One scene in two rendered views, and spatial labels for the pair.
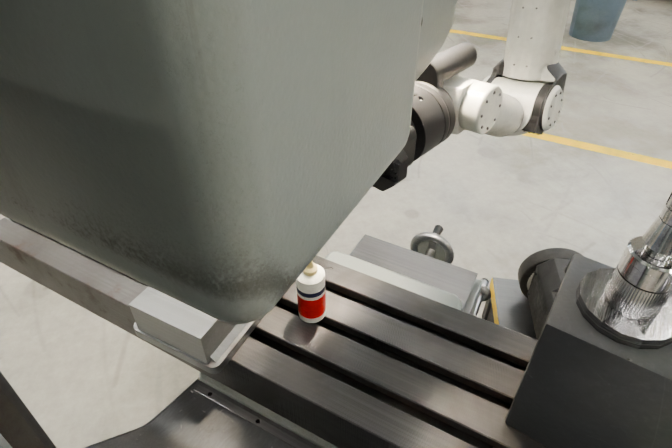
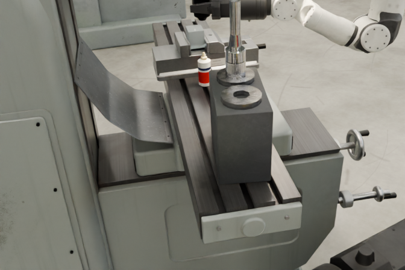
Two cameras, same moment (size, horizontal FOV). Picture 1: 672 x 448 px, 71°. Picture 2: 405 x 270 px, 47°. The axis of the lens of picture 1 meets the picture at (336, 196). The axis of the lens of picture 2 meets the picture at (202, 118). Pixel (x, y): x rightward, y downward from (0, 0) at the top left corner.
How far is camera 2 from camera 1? 110 cm
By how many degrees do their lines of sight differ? 44
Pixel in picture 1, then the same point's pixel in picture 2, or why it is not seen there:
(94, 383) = not seen: hidden behind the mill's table
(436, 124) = (249, 3)
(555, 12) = not seen: outside the picture
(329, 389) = (179, 99)
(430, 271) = (316, 134)
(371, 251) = (301, 114)
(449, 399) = (206, 120)
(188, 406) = (150, 94)
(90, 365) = not seen: hidden behind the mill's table
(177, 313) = (159, 53)
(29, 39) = not seen: outside the picture
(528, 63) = (372, 8)
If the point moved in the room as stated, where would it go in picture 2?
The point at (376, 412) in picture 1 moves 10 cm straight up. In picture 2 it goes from (182, 109) to (179, 79)
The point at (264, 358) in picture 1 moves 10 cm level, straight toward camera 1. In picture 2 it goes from (174, 85) to (153, 97)
